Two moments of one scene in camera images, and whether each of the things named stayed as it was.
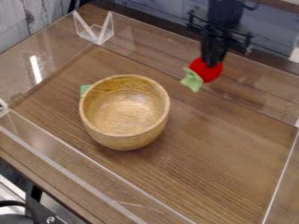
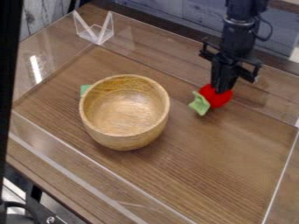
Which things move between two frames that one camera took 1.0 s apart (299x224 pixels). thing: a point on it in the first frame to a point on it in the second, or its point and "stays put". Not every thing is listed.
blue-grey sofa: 272,22 stays put
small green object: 85,88 stays put
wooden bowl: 125,110 stays put
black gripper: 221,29 to 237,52
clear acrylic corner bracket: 97,33 stays put
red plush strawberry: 201,73 to 218,100
